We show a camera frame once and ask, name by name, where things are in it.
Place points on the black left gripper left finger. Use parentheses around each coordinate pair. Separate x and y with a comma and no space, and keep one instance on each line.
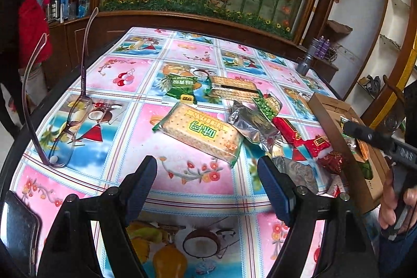
(69,249)

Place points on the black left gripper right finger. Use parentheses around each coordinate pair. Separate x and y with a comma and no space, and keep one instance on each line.
(346,249)

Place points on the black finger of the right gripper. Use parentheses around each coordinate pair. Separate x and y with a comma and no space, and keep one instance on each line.
(367,135)

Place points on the red sesame candy packet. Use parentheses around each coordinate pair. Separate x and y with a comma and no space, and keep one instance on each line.
(288,131)

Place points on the person's right hand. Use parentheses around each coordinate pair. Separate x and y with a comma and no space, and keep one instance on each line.
(389,202)

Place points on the orange cracker packet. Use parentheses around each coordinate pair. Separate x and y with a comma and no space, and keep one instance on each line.
(364,150)

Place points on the brown cardboard box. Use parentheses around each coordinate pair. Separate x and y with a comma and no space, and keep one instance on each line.
(329,113)

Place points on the dark red foil snack packet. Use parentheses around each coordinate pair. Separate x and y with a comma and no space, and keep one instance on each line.
(333,162)

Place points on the black smartphone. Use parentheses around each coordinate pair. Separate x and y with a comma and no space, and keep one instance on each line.
(19,233)

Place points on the small red candy packet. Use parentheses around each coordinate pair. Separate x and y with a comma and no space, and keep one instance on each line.
(316,145)

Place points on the grey metal flashlight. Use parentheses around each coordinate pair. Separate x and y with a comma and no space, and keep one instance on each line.
(304,64)

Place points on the purple spray bottles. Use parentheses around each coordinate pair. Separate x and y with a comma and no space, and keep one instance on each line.
(322,47)

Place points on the green pea snack packet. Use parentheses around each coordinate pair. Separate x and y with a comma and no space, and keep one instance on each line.
(268,105)

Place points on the silver foil packet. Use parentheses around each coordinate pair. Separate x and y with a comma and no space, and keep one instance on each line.
(253,126)

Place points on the wafer biscuit packet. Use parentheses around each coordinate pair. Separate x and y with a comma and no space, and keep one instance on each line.
(232,89)

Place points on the large green cracker packet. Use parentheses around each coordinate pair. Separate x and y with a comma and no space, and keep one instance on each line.
(202,132)

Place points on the floral fruit-print tablecloth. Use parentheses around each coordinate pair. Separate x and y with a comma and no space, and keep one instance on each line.
(202,218)

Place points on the green chip packet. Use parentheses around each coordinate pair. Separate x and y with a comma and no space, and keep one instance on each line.
(180,89)

